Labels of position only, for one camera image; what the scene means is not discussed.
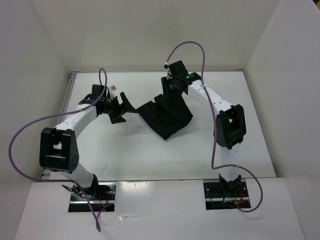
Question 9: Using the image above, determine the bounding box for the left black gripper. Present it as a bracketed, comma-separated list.
[101, 92, 137, 124]

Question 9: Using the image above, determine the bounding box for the black pleated skirt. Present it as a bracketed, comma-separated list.
[136, 94, 193, 140]

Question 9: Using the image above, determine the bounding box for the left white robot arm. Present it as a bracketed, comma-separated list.
[39, 84, 136, 200]

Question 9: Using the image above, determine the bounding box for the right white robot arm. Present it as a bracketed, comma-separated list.
[161, 72, 247, 197]

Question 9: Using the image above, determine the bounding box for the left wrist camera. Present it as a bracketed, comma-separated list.
[107, 85, 117, 101]

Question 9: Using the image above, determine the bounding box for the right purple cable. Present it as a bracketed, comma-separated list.
[163, 41, 265, 213]

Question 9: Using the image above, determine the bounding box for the purple cable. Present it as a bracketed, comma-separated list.
[8, 67, 110, 233]
[163, 41, 265, 213]

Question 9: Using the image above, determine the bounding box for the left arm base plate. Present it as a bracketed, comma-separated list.
[62, 181, 117, 213]

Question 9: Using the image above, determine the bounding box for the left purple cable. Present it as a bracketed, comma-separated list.
[8, 67, 110, 233]

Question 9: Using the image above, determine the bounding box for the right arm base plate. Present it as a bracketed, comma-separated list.
[203, 180, 251, 211]

